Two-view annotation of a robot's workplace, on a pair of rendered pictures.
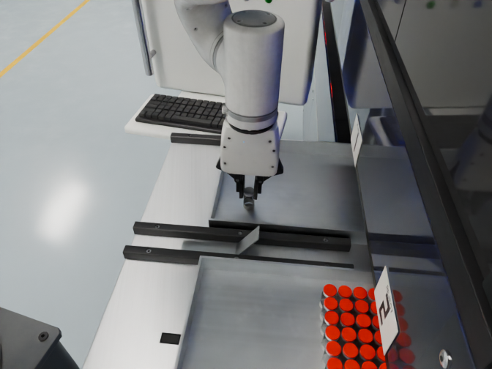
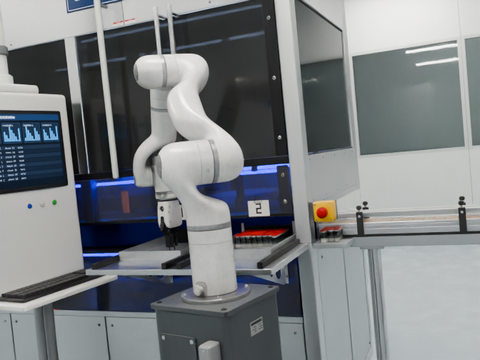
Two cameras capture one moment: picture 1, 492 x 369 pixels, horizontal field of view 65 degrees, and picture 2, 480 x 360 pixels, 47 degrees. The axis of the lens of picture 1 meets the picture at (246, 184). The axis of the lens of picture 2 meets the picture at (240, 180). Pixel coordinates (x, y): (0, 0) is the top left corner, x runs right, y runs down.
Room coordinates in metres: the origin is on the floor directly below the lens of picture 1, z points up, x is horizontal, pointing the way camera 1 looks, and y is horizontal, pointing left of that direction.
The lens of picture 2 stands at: (-0.33, 1.86, 1.24)
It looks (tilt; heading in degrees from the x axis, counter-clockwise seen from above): 3 degrees down; 287
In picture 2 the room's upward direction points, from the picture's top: 5 degrees counter-clockwise
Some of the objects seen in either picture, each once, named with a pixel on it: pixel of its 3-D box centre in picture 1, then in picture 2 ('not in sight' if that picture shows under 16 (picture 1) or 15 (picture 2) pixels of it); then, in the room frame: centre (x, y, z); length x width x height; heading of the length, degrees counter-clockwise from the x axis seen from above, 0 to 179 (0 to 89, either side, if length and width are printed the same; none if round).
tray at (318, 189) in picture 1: (300, 184); (172, 246); (0.58, -0.11, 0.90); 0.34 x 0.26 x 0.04; 84
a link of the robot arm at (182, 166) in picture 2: not in sight; (193, 185); (0.23, 0.47, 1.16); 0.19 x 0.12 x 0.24; 35
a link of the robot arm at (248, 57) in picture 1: (251, 61); (163, 173); (0.54, -0.01, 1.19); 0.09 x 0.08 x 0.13; 34
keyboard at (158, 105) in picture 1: (207, 114); (56, 283); (0.96, 0.11, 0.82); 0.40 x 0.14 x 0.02; 76
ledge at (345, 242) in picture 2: not in sight; (334, 241); (-0.04, -0.21, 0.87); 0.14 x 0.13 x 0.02; 84
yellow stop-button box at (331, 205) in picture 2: not in sight; (325, 211); (-0.02, -0.17, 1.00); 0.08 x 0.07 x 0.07; 84
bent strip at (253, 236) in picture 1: (219, 240); not in sight; (0.43, 0.05, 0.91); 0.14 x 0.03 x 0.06; 85
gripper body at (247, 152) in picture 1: (250, 141); (168, 211); (0.53, -0.01, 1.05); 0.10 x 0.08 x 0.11; 84
